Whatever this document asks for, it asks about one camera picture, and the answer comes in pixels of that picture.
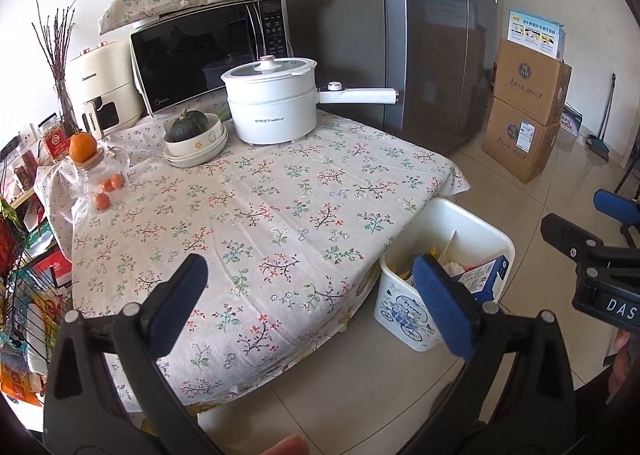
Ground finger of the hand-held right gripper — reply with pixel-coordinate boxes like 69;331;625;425
594;188;640;222
541;214;618;267

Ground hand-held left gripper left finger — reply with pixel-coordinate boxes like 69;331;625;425
44;253;223;455

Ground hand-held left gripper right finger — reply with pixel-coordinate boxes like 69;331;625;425
412;254;578;455

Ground white plastic bin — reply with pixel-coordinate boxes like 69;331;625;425
374;198;516;352

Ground pale yellow wrapper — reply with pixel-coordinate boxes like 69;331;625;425
400;246;451;286

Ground person's right hand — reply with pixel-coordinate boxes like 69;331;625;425
602;327;640;386

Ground person's left hand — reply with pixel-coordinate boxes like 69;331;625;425
252;434;311;455

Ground small blue white box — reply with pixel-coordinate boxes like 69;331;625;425
560;110;583;136

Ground brown cardboard box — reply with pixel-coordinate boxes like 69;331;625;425
481;98;562;185
492;38;572;125

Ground red snack box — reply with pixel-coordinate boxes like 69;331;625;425
35;247;73;288

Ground stacked white bowls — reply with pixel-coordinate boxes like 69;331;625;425
164;128;229;168

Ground glass jar with wooden lid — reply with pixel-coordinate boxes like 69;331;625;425
70;148;132;201

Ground floral tablecloth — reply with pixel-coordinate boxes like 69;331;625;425
47;108;471;416

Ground cream floral bowl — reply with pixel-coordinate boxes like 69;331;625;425
164;112;224;156

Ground orange snack packet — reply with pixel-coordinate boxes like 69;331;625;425
0;360;43;408

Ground dark green squash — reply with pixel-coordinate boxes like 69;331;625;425
165;109;208;143

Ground large orange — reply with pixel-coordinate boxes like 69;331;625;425
68;132;97;162

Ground blue white printed box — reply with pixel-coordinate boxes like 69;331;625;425
507;10;567;60

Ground red label jar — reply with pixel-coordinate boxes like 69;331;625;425
39;114;71;161

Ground white electric cooking pot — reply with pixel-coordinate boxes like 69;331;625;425
221;55;399;145

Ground grey refrigerator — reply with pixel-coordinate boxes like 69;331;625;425
277;0;500;156

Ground glass vase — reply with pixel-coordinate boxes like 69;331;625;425
52;79;81;136

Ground cream air fryer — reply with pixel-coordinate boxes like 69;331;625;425
65;39;146;138

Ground black microwave oven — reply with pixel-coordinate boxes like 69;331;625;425
130;0;291;118

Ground dried twigs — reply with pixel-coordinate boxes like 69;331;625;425
31;0;85;83

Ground black metal chair frame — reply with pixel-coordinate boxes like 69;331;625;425
612;140;640;236

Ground black wire rack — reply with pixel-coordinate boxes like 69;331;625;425
0;140;73;396

